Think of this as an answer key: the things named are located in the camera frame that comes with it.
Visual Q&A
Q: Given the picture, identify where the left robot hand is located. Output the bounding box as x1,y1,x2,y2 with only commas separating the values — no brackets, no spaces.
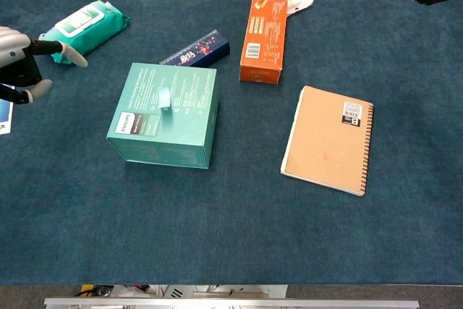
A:
0,25,89,106

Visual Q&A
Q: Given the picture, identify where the small light blue block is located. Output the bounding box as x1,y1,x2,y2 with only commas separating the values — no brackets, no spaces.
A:
158,86,172,111

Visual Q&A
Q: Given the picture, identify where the orange rectangular carton box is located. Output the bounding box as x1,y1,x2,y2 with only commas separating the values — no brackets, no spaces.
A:
239,0,289,86

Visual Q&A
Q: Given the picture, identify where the teal Philips box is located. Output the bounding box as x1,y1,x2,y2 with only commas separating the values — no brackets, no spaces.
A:
106,62,221,170

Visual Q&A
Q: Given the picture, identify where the dark blue long box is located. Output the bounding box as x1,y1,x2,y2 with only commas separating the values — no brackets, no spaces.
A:
158,28,231,68

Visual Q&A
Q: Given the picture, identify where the white blue printed card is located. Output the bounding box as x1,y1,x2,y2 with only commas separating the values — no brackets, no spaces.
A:
0,84,14,135

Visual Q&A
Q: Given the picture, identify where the green wet wipes pack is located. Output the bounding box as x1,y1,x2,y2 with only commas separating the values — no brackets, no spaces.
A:
38,0,130,64

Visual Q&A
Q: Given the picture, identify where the brown spiral notebook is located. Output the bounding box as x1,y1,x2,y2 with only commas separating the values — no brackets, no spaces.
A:
280,85,375,197

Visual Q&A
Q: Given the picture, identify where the dark blue table cloth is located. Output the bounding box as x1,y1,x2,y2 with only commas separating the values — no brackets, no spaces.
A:
0,0,463,286

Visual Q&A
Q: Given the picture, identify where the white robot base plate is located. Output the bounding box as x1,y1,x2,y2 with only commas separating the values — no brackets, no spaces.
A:
111,284,289,299

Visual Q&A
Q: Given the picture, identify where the aluminium profile rail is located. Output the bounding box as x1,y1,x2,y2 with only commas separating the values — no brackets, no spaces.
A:
43,297,420,309

